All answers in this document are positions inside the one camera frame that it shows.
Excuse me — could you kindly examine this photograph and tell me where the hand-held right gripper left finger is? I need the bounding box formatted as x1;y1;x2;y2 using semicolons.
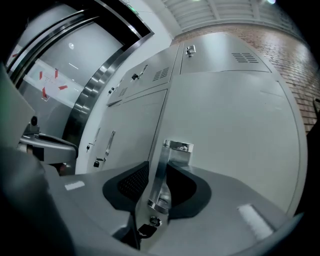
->
43;160;151;256

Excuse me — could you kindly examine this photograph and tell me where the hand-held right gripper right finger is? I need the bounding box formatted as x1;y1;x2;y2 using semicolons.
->
147;162;305;256

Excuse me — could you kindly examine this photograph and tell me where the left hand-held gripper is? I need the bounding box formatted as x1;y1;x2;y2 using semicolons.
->
0;62;78;166

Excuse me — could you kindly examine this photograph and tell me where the silver locker door handle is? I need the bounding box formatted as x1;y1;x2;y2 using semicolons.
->
147;139;195;215

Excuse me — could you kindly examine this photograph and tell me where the grey metal locker door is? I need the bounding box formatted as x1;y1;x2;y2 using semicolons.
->
139;70;309;252

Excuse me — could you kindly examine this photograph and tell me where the grey plain locker door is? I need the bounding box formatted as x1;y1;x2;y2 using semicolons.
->
86;89;168;174

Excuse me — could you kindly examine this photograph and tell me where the grey elevator door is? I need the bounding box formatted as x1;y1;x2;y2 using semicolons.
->
4;2;126;136

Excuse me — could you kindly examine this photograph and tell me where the silver locker latch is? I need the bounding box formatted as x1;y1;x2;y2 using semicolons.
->
131;64;149;81
184;44;197;58

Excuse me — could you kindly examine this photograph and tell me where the grey vented locker door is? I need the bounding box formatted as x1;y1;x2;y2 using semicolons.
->
124;44;180;99
179;31;273;75

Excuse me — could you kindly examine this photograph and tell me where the black padlock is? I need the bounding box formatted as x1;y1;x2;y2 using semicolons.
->
93;156;106;169

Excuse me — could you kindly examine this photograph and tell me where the paper notice with red tape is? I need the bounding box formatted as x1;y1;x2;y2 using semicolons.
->
39;68;69;101

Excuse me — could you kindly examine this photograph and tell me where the key with black fob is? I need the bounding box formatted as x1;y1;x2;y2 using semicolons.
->
136;216;163;242

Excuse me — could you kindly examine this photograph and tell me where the silver recessed door handle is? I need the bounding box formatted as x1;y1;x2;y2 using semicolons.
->
104;129;117;156

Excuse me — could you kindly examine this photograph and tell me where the stainless steel elevator frame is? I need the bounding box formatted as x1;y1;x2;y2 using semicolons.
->
61;0;156;146

